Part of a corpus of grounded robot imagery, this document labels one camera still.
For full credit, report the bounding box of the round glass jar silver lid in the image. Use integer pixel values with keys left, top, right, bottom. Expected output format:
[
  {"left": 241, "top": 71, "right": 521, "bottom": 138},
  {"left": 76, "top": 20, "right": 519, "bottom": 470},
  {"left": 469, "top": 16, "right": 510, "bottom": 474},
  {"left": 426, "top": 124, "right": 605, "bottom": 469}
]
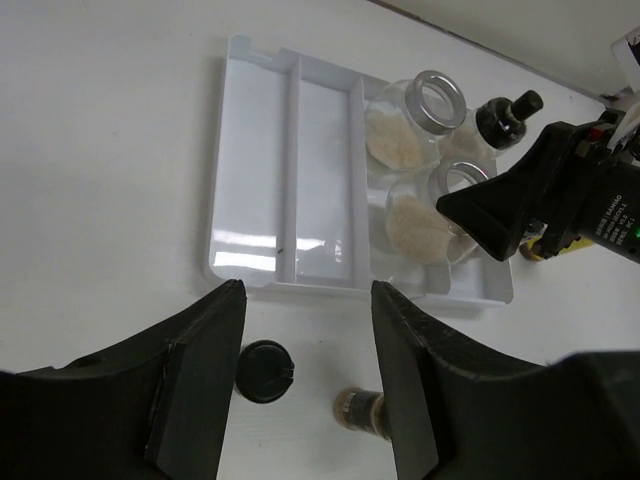
[{"left": 364, "top": 70, "right": 467, "bottom": 171}]

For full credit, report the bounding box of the small black-lid spice jar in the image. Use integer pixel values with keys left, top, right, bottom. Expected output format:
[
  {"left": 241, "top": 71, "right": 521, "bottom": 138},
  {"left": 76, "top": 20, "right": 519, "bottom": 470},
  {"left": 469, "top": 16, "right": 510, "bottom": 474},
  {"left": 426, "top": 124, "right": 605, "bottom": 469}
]
[{"left": 235, "top": 339, "right": 295, "bottom": 404}]

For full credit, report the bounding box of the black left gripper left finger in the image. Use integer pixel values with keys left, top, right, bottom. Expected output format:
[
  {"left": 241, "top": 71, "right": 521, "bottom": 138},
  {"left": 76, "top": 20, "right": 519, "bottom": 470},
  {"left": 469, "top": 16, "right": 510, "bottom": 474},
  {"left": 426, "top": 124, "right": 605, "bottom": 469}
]
[{"left": 1, "top": 280, "right": 246, "bottom": 479}]

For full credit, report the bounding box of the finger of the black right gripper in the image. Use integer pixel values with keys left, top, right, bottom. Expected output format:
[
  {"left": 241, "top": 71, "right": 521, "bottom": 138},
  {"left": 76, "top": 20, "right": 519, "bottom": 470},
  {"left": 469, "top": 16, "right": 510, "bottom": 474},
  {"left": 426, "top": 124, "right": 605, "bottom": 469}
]
[{"left": 436, "top": 122, "right": 592, "bottom": 261}]

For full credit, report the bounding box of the white divided organizer tray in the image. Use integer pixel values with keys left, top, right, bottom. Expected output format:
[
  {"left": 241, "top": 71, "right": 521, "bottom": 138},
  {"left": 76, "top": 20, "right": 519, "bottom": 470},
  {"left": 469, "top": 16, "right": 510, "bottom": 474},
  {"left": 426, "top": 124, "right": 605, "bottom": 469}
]
[{"left": 204, "top": 34, "right": 514, "bottom": 309}]

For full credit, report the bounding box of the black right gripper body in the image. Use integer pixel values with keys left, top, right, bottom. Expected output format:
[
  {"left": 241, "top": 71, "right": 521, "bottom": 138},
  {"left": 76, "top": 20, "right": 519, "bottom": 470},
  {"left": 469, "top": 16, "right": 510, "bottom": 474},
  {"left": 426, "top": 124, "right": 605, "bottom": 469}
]
[{"left": 542, "top": 107, "right": 639, "bottom": 263}]

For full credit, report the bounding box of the small brown spice jar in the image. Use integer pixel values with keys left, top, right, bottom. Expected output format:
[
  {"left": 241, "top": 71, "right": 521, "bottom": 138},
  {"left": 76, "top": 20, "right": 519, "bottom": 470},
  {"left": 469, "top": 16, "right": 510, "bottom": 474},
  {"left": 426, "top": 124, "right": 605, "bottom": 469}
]
[{"left": 333, "top": 387, "right": 391, "bottom": 442}]

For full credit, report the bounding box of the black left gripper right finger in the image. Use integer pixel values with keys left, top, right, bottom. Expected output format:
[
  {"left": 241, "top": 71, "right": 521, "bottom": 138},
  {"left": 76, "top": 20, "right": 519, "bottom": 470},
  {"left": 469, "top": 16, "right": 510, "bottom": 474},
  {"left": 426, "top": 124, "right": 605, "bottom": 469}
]
[{"left": 371, "top": 281, "right": 639, "bottom": 479}]

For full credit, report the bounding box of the black-cap bottle white powder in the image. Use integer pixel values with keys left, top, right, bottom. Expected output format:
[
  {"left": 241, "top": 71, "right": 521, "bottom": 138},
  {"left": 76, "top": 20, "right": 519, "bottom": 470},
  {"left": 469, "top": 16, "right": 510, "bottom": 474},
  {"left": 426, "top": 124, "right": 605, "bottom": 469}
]
[{"left": 439, "top": 90, "right": 544, "bottom": 166}]

